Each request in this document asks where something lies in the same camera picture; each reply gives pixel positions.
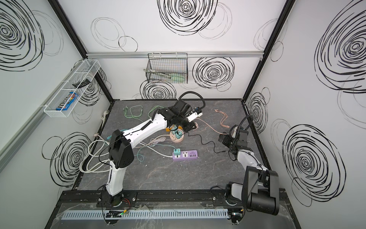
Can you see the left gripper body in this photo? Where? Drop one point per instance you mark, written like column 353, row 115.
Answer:
column 179, row 125

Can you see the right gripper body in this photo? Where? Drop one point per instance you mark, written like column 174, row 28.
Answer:
column 228, row 139

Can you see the teal charger plug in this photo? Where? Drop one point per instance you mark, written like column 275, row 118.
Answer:
column 179, row 133
column 176, row 153

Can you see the pink round power strip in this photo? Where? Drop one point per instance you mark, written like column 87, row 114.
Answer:
column 174, row 139

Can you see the purple power strip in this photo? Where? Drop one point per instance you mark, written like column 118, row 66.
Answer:
column 186, row 155

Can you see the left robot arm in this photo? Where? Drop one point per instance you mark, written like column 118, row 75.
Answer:
column 122, row 144

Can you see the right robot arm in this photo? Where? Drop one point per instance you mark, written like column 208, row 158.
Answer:
column 260, row 188

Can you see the green item in basket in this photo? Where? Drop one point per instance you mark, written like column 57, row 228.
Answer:
column 178, row 77

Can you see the black remote control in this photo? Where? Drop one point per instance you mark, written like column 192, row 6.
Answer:
column 81, row 84

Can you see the blue candy pack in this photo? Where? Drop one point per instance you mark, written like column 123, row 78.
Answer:
column 68, row 100

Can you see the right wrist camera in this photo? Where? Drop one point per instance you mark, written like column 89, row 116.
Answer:
column 233, row 131

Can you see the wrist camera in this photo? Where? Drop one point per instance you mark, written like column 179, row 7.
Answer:
column 194, row 115
column 233, row 131

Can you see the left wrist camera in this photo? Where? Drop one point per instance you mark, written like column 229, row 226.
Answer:
column 194, row 115

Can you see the black wire basket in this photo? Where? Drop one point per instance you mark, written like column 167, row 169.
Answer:
column 161, row 64

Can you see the grey cable duct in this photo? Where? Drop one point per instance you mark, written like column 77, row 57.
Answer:
column 145, row 214

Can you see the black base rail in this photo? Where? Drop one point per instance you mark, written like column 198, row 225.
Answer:
column 208, row 198

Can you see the white wire shelf basket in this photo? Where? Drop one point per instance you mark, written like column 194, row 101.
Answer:
column 88, row 95

